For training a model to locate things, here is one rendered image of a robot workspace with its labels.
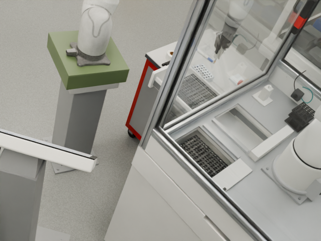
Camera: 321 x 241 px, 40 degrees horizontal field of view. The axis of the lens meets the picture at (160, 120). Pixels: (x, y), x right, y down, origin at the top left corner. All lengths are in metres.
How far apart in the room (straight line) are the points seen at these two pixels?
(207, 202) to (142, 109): 1.29
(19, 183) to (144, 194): 0.63
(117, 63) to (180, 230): 0.96
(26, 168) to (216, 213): 0.74
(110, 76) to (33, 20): 1.77
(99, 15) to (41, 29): 1.74
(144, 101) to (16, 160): 1.39
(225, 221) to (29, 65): 2.28
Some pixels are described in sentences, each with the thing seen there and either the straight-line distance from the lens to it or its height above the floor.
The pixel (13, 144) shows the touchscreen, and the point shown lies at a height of 1.18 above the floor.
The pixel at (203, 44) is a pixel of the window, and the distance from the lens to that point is 1.50.
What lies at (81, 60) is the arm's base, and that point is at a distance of 2.35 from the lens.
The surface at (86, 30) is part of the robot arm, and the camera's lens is 2.26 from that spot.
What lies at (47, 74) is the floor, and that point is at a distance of 3.54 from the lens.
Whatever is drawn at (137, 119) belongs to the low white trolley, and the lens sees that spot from 3.03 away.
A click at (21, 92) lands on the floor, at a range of 3.38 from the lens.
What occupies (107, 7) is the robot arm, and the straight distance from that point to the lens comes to 2.39.
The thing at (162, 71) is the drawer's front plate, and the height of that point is 0.92.
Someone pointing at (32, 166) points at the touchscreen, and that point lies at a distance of 1.67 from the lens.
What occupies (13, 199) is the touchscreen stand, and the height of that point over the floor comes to 0.85.
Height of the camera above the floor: 2.41
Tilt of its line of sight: 45 degrees down
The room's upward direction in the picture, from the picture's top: 22 degrees clockwise
